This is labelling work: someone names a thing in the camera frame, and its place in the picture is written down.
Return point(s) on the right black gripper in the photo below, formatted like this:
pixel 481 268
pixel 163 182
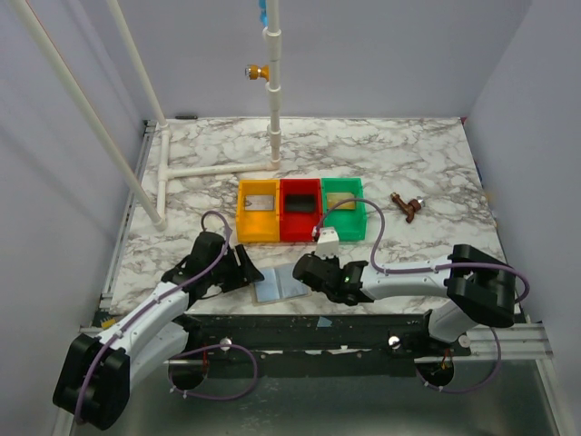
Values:
pixel 315 271

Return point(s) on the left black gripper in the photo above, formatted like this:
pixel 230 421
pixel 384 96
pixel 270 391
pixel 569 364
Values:
pixel 244 273

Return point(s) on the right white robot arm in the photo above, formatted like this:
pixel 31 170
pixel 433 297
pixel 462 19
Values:
pixel 479 289

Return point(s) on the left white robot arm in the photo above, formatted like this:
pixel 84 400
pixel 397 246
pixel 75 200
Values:
pixel 100 372

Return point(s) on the silver card in yellow bin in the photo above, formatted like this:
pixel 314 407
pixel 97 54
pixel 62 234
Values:
pixel 259 202

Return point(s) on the black card in red bin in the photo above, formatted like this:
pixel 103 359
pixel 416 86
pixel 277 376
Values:
pixel 300 203

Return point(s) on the yellow plastic bin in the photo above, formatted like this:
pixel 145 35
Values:
pixel 258 227

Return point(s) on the green plastic bin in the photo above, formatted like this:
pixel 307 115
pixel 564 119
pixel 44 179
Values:
pixel 350 219

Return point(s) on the red plastic bin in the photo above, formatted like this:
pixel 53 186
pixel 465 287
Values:
pixel 298 227

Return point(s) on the brown brass faucet valve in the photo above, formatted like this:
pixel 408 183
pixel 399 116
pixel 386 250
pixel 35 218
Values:
pixel 410 208

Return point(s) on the orange nozzle on pipe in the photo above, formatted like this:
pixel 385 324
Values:
pixel 254 72

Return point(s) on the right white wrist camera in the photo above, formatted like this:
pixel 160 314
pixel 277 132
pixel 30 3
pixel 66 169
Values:
pixel 327 243

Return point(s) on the black mounting rail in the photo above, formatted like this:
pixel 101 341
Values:
pixel 309 346

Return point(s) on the white PVC pipe frame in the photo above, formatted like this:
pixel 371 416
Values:
pixel 156 211

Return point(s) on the aluminium extrusion frame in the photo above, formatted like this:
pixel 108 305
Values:
pixel 522 341

